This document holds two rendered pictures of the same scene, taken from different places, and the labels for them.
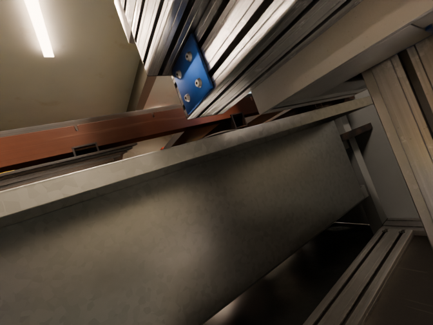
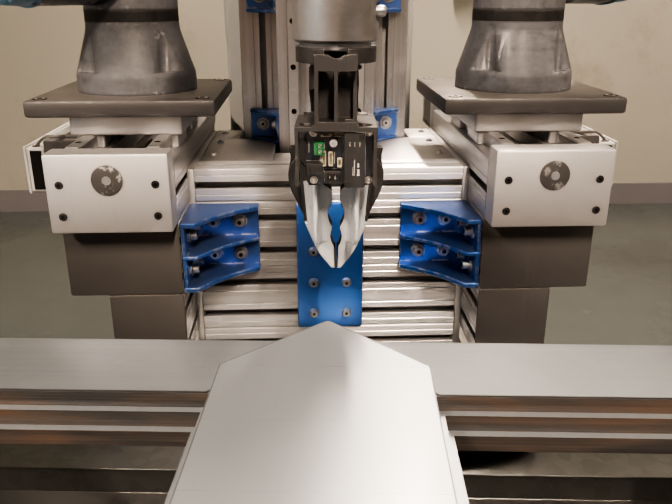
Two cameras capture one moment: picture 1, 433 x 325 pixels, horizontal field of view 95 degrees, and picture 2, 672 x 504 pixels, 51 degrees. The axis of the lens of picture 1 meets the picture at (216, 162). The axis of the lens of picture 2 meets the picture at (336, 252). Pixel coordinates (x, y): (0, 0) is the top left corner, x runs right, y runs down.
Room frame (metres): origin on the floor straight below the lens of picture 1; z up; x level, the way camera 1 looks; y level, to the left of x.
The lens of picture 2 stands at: (1.20, 0.20, 1.16)
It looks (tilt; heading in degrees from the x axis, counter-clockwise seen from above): 20 degrees down; 210
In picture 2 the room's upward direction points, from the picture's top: straight up
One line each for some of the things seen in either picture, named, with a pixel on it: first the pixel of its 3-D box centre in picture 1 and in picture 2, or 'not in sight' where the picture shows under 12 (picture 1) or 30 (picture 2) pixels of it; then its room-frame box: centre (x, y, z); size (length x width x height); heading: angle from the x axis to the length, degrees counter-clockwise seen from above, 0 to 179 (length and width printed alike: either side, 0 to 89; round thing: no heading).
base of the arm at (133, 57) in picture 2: not in sight; (135, 49); (0.51, -0.50, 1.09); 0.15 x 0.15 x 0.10
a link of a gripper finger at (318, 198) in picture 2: not in sight; (319, 227); (0.65, -0.13, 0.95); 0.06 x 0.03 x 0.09; 30
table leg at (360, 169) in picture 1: (359, 175); not in sight; (1.07, -0.70, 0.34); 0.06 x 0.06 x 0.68; 29
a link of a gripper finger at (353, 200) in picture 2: not in sight; (352, 227); (0.64, -0.11, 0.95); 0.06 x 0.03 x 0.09; 30
